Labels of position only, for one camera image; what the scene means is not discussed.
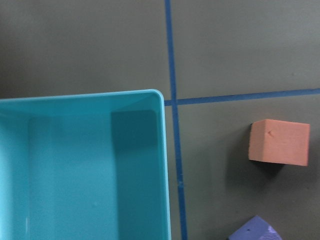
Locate teal plastic bin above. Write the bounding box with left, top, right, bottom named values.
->
left=0, top=89, right=171, bottom=240

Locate orange foam block left side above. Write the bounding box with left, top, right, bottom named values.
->
left=248, top=119, right=311, bottom=167

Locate purple foam block left side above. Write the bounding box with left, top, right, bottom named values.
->
left=227, top=215, right=282, bottom=240

